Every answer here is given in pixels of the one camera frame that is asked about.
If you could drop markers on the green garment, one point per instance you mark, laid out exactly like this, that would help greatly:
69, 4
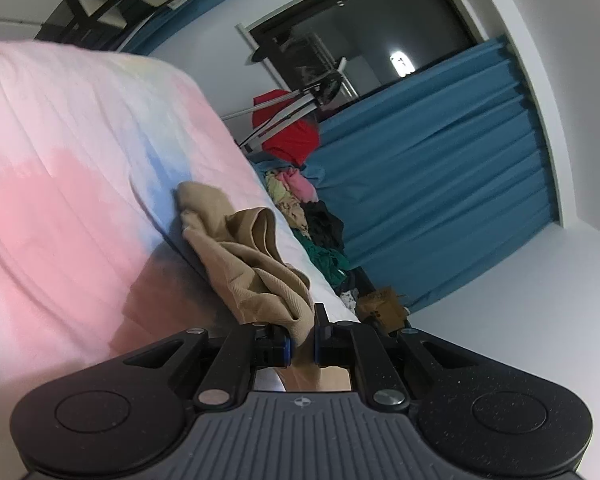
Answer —
327, 262

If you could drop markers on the narrow blue curtain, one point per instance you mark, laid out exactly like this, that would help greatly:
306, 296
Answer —
170, 30

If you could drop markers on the red garment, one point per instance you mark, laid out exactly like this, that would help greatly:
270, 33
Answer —
290, 140

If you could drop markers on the garment steamer stand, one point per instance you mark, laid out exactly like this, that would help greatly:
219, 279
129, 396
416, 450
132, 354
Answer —
280, 115

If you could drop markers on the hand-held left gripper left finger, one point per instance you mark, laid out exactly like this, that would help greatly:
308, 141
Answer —
285, 350

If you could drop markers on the pale yellow garment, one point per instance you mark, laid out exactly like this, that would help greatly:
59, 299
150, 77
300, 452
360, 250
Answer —
276, 187

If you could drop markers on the brown paper bag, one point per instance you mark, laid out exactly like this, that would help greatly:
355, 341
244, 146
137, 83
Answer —
380, 307

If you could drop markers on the tan t-shirt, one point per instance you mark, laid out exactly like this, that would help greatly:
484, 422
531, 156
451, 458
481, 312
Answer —
260, 270

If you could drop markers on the black and white chair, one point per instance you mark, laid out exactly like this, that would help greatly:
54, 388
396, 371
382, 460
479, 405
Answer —
100, 5

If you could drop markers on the beige patterned garment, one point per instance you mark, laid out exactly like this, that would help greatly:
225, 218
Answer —
292, 215

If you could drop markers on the bed with pastel sheet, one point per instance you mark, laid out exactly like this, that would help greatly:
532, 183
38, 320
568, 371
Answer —
80, 185

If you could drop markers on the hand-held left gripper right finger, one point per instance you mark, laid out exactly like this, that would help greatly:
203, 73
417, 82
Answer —
317, 349

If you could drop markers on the pink garment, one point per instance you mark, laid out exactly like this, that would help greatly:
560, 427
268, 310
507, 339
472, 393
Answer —
302, 187

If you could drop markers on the wide blue curtain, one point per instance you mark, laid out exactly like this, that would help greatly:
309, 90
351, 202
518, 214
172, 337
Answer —
430, 160

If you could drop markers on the blue garment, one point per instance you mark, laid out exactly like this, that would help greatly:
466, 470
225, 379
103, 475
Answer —
265, 166

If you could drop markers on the white patterned cloth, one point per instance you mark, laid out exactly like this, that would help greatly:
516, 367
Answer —
347, 299

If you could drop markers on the small black hanging object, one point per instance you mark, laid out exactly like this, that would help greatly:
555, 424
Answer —
256, 55

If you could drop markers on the dark window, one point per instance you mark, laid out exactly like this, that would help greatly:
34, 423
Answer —
380, 20

